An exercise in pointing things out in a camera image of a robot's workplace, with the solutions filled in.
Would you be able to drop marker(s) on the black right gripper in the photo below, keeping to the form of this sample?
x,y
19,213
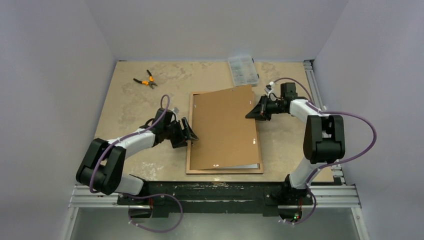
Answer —
x,y
264,108

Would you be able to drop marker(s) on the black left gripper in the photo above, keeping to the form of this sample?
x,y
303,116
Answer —
x,y
180,141

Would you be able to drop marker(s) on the blue wooden picture frame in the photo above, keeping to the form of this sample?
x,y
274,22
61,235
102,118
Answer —
x,y
188,159

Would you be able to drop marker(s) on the brown cardboard backing board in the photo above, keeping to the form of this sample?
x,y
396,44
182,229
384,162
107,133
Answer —
x,y
225,129

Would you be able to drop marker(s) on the colour photo print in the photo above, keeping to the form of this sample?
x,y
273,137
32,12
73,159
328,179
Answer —
x,y
247,166

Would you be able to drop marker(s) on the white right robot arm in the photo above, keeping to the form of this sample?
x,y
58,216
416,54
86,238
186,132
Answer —
x,y
324,135

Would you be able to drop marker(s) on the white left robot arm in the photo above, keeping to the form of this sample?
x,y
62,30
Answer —
x,y
102,166

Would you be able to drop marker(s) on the clear plastic screw box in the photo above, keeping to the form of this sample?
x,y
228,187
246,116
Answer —
x,y
243,70

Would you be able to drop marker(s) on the orange black pliers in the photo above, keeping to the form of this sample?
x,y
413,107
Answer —
x,y
150,82

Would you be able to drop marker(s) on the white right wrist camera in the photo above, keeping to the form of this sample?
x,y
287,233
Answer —
x,y
269,88

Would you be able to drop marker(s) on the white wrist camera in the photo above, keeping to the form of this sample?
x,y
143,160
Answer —
x,y
175,111
269,88

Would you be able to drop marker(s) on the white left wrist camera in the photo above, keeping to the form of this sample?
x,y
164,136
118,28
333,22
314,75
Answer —
x,y
175,111

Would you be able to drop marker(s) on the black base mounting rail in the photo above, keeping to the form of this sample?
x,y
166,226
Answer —
x,y
270,199

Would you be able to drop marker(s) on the aluminium right side rail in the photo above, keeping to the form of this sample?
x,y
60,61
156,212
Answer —
x,y
336,196

